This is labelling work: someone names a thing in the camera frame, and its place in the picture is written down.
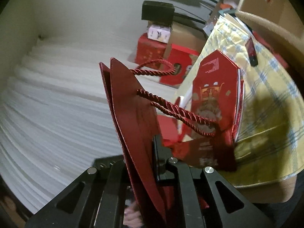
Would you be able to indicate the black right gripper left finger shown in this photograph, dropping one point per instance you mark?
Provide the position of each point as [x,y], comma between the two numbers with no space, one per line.
[94,199]

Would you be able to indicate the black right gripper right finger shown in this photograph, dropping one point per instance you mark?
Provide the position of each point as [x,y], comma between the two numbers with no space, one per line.
[202,197]

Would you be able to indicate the red patterned packet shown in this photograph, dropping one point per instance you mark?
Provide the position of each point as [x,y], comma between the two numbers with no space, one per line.
[217,152]

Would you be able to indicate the dark red paper gift bag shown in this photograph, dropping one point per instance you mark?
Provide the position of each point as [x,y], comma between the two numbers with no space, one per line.
[134,115]

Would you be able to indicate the red cartoon cat gift box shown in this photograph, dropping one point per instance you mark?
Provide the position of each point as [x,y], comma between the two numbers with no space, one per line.
[217,92]

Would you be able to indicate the yellow plaid tablecloth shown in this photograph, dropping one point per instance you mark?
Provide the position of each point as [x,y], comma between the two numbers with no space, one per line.
[269,147]

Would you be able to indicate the red gift box with oval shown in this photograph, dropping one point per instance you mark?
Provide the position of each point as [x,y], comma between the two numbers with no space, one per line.
[182,58]

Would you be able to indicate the red patterned upper gift box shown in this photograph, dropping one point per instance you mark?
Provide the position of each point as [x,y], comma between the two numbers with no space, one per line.
[148,49]

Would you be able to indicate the large brown carton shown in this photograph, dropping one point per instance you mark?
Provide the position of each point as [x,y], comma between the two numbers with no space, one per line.
[184,36]

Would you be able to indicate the small white printed box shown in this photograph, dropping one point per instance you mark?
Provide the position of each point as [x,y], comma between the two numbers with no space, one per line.
[159,33]

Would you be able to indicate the brown cardboard box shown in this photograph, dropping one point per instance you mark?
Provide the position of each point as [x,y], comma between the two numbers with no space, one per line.
[277,22]

